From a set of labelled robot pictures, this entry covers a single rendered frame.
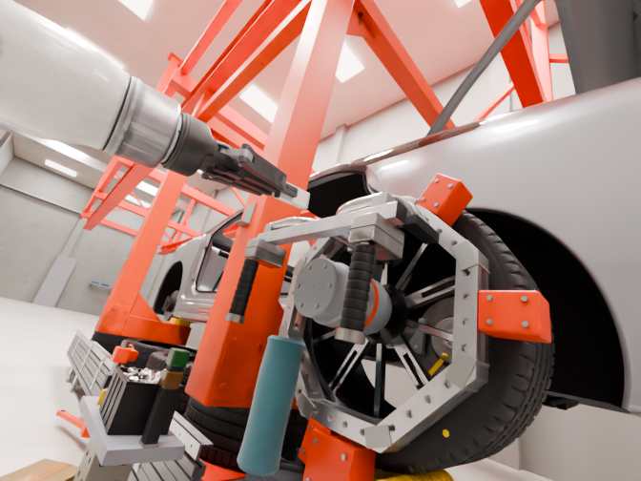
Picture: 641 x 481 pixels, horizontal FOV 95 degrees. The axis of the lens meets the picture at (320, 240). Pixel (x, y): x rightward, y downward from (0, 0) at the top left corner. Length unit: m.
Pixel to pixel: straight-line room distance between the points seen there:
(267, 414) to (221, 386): 0.30
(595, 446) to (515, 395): 3.70
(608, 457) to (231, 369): 3.87
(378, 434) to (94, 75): 0.66
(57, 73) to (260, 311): 0.81
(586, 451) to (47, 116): 4.41
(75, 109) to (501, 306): 0.61
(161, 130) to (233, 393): 0.80
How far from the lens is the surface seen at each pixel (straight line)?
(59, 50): 0.39
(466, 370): 0.58
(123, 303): 2.84
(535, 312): 0.57
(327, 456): 0.73
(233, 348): 0.98
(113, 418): 0.94
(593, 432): 4.35
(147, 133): 0.39
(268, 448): 0.73
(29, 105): 0.38
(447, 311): 1.20
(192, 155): 0.40
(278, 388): 0.70
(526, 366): 0.66
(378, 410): 0.79
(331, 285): 0.58
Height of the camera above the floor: 0.73
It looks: 20 degrees up
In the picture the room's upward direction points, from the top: 12 degrees clockwise
